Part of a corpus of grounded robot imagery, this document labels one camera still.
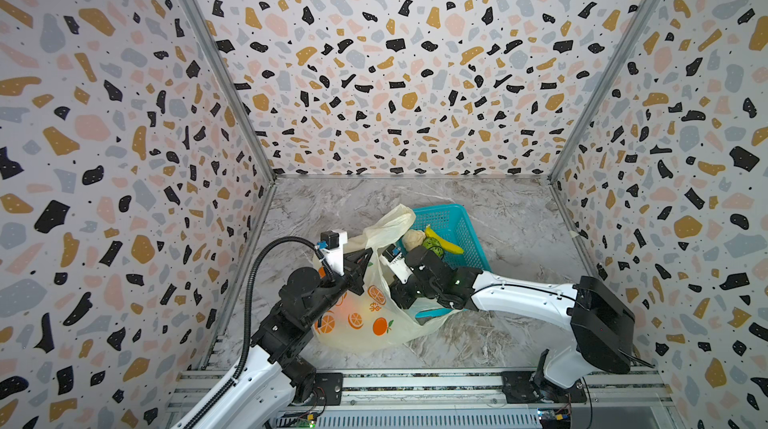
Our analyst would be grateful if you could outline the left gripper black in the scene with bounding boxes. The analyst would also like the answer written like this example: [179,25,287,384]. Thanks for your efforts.
[302,246,371,327]

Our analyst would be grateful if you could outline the green fruit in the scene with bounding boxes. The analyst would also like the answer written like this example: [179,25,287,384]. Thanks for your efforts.
[422,237,445,259]

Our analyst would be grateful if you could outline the yellow banana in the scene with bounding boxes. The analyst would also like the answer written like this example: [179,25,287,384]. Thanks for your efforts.
[424,225,464,255]

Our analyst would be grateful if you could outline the beige garlic bulb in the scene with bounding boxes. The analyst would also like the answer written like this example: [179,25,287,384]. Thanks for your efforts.
[401,229,426,252]

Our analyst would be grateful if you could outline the yellow plastic bag orange prints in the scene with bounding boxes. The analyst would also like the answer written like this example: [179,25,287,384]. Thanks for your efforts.
[313,204,461,353]

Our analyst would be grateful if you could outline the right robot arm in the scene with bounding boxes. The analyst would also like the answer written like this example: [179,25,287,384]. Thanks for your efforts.
[380,245,641,402]

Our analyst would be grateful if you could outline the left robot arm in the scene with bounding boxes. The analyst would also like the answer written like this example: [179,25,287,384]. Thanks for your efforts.
[175,248,374,428]

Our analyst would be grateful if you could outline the teal plastic basket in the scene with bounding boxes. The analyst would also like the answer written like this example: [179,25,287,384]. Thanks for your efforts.
[406,204,490,325]

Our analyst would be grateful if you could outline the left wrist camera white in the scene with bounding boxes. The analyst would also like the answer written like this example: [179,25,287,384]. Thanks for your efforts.
[318,230,348,276]

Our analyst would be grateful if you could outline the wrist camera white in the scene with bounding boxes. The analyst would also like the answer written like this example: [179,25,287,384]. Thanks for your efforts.
[380,244,412,285]
[318,230,348,276]

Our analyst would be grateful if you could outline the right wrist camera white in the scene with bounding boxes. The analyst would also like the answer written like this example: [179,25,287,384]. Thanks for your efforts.
[380,244,412,285]

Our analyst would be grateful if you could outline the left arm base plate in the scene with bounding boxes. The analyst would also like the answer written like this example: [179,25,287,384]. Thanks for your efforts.
[289,372,344,406]

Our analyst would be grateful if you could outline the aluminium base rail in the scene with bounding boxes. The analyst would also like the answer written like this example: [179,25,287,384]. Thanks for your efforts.
[161,368,679,429]

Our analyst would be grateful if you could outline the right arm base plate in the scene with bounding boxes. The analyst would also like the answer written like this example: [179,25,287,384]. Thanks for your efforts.
[501,371,587,404]

